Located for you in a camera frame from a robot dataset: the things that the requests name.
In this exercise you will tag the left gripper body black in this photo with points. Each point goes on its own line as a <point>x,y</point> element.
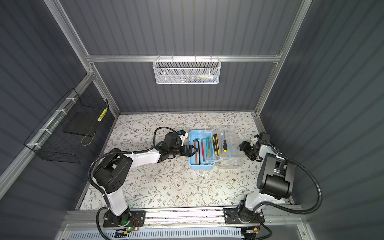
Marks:
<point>177,151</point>

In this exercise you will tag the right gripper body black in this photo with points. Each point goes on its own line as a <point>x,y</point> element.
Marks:
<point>251,149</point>

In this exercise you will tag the black hex key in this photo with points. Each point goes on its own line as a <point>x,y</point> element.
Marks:
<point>199,154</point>

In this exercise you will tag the black yellow tip screwdriver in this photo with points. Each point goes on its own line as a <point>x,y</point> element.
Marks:
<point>225,145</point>

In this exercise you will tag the teal utility knife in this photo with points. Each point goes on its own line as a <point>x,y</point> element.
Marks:
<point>208,148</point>

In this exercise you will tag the light blue plastic tool box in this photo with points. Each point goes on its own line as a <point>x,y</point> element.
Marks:
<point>230,160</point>

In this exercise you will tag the yellow black utility knife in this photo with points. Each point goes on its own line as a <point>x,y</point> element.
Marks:
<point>216,145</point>

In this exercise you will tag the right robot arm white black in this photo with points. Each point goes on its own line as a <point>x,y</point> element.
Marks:
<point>275,180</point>

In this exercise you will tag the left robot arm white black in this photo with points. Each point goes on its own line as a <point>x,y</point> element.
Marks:
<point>108,172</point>

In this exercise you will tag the floral table mat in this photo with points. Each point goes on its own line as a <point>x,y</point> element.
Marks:
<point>173,183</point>

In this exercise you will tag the yellow marker in black basket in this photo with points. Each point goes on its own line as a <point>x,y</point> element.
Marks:
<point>102,115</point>

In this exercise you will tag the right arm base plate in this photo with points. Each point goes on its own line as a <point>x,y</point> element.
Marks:
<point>244,216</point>

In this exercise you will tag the white wire mesh basket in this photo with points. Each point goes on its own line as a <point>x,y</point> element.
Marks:
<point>187,73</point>

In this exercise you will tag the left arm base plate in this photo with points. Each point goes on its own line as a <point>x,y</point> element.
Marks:
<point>129,219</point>

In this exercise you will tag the white slotted cable duct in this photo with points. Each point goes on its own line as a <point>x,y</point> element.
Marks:
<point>175,234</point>

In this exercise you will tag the black wire mesh basket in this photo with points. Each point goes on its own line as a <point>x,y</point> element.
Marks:
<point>67,135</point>

